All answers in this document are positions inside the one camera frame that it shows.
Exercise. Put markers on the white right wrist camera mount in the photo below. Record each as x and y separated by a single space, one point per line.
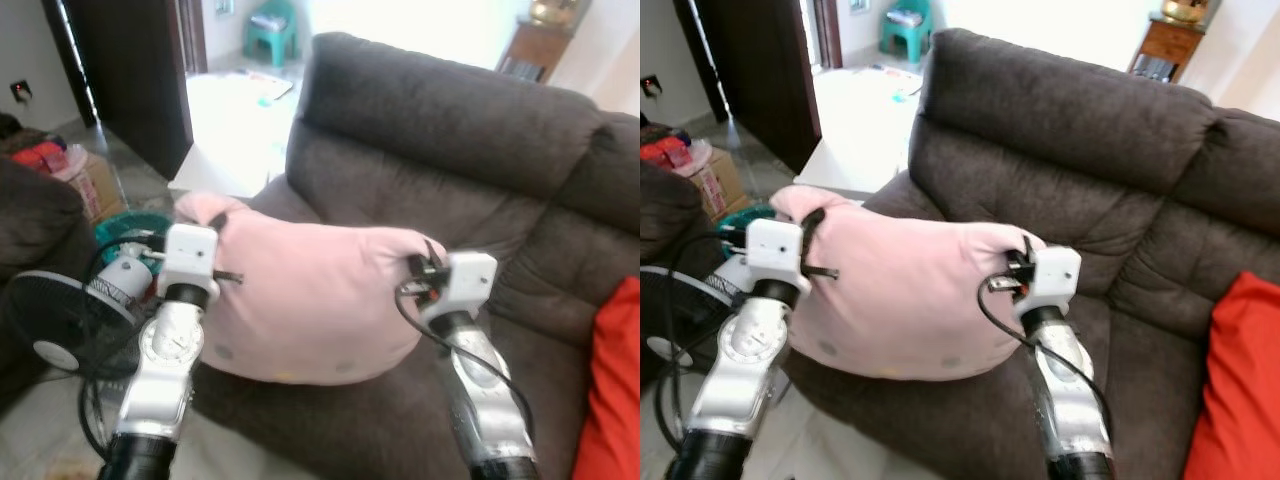
470 280
1058 275

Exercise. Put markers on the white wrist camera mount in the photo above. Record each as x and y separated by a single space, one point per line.
470 280
1058 275
775 250
188 255

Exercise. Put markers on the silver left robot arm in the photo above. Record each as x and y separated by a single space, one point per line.
740 370
165 370

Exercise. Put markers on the dark brown armchair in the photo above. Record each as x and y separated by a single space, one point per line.
35 230
665 215

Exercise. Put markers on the teal plastic basket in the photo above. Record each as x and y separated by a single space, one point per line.
745 218
125 228

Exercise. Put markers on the dark brown wooden door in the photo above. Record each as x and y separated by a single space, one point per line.
760 70
130 70

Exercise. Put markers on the dark grey fabric sofa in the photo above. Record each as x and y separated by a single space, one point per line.
1060 120
450 130

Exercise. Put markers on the teal plastic stool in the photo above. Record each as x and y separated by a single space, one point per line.
907 28
272 30

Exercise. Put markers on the red bag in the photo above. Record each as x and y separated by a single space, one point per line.
40 158
665 153

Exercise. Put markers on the brown wooden cabinet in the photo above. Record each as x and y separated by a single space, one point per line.
535 52
1165 50

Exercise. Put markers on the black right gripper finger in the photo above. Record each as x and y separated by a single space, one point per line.
1026 248
434 254

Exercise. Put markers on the black wall socket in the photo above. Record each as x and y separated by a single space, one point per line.
21 91
652 86

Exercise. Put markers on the black floor fan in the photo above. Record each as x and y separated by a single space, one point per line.
690 325
60 310

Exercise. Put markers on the brass pot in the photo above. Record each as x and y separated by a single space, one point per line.
553 12
1187 10

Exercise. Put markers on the cardboard box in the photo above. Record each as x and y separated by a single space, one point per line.
725 185
100 190

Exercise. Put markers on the pale pink pillow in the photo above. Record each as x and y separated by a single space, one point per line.
320 300
910 300

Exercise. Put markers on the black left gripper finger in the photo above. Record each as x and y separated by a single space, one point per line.
813 222
218 224

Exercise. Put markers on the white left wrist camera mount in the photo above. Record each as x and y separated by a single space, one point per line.
188 255
775 250

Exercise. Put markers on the red pillow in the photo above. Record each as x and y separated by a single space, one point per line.
612 390
1240 390

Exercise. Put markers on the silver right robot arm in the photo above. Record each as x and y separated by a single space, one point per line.
1065 390
485 400

